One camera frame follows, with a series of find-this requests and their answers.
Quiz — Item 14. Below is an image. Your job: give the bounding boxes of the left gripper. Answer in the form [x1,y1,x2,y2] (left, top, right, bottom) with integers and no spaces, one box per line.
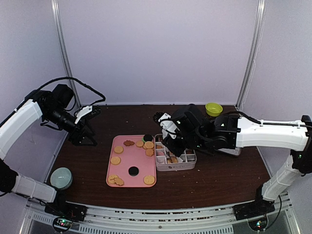
[44,105,97,146]

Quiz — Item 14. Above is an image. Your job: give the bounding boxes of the large round tan cookie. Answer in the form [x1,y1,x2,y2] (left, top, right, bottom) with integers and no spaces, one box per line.
[167,157,178,163]

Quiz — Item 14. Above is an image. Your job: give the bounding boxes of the pink round cookie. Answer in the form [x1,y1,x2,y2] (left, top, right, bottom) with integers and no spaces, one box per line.
[156,151,164,156]

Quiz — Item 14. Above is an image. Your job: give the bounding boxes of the brown leaf shaped cookie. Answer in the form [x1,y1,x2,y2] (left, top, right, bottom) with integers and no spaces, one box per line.
[123,140,135,146]

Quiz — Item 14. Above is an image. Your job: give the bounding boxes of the metal serving tongs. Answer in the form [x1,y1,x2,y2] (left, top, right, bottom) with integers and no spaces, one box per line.
[165,152,172,163]

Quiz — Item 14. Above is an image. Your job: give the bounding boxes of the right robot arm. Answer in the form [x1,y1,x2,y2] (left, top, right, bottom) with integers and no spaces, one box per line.
[154,104,312,215]

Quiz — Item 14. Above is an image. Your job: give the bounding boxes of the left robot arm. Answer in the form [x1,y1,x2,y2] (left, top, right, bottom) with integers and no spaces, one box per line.
[0,84,100,216]

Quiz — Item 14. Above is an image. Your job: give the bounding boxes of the green plastic bowl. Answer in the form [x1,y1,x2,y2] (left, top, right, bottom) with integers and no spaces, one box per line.
[205,102,223,117]

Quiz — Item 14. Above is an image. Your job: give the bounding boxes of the white divided cookie tin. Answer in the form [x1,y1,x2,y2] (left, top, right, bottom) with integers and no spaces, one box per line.
[155,134,197,171]

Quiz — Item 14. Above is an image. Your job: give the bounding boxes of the black sandwich cookie top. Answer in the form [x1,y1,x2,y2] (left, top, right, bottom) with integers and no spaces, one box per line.
[143,134,154,142]

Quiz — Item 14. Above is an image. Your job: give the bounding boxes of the black sandwich cookie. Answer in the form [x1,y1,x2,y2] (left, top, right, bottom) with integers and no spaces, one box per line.
[128,166,139,176]
[143,134,154,142]

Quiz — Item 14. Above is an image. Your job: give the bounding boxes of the round cookie red mark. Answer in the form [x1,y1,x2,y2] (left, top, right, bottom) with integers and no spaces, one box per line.
[108,175,118,184]

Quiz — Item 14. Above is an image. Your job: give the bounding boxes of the pink plastic tray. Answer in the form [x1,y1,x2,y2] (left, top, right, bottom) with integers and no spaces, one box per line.
[106,135,156,188]

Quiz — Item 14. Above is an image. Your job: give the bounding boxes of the black sandwich cookie lower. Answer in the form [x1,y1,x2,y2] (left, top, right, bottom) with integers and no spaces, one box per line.
[128,166,139,176]

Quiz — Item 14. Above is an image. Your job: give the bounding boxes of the round tan cookie bottom right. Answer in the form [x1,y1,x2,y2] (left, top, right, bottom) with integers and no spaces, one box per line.
[143,175,156,185]

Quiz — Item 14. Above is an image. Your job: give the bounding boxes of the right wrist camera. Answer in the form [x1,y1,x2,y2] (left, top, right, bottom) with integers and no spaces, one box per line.
[153,112,179,139]

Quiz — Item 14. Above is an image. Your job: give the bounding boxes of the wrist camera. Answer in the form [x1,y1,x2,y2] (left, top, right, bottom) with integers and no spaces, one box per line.
[74,105,101,124]
[153,112,179,139]

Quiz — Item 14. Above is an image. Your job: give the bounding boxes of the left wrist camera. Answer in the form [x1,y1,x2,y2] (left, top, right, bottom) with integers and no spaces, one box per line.
[74,105,101,124]

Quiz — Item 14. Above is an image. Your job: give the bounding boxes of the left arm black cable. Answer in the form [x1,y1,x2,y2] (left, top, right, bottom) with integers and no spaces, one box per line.
[31,77,107,105]

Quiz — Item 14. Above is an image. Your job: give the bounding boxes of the right frame post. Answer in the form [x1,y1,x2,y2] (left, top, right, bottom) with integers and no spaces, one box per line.
[236,0,266,110]

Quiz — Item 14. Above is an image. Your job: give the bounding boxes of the frame post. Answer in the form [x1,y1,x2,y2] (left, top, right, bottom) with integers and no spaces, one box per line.
[50,0,81,108]
[236,0,266,110]

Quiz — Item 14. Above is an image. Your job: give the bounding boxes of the left frame post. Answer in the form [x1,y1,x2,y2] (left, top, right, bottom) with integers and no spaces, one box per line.
[50,0,81,108]

